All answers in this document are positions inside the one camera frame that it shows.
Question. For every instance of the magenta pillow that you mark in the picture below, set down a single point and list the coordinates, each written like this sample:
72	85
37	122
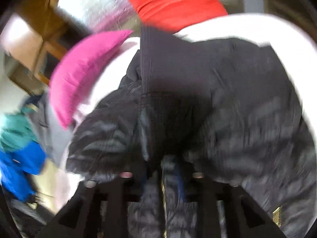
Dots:
76	73

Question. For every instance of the teal garment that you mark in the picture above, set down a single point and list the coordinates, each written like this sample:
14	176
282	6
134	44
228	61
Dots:
16	131

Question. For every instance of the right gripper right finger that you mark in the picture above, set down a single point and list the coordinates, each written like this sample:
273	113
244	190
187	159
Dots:
224	210

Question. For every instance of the red pillow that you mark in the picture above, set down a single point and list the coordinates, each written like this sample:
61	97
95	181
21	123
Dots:
174	15

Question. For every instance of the blue garment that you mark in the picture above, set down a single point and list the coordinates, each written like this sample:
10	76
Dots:
15	166

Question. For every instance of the wooden nightstand cabinet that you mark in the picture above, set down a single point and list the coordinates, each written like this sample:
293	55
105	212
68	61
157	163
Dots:
36	59

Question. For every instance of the silver foil insulation sheet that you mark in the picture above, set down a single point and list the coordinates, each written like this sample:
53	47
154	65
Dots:
108	15

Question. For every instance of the grey garment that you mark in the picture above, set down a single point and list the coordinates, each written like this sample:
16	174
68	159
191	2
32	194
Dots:
52	137

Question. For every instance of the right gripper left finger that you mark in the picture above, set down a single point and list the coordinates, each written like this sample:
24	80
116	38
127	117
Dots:
96	209

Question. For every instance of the white textured bedspread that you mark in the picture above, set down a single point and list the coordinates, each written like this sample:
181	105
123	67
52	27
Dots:
272	37

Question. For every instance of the dark quilted puffer jacket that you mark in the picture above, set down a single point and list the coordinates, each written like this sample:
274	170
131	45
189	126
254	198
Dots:
174	99

